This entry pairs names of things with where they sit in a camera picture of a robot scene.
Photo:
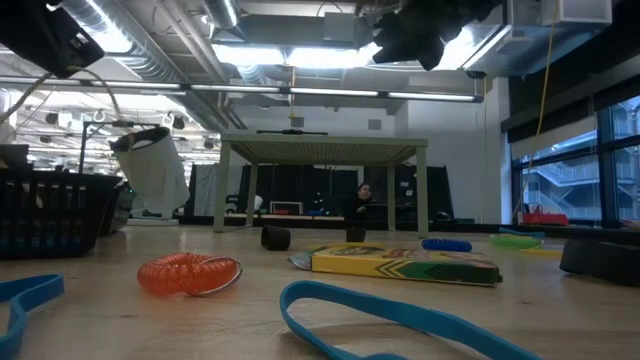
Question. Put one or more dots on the yellow crayon box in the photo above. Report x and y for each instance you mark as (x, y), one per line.
(400, 267)

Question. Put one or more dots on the black cylinder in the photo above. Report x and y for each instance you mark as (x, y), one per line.
(275, 239)

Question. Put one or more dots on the long ceiling light bar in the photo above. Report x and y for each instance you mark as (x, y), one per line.
(330, 92)

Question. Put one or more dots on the black mesh tray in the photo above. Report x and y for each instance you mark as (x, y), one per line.
(50, 180)

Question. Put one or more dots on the white ceiling unit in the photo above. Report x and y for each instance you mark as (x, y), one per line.
(575, 12)

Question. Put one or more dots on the person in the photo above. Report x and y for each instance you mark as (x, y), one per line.
(362, 197)

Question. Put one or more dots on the black partition curtain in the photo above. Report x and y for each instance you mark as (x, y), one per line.
(300, 190)

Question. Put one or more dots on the red bin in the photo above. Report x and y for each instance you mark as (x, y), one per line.
(542, 219)

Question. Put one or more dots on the blue rubber band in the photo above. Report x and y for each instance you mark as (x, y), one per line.
(30, 287)
(400, 312)

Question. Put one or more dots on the silver ventilation duct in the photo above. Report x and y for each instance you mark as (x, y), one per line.
(125, 50)

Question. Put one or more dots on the black aluminium table frame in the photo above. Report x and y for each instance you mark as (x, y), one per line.
(590, 234)

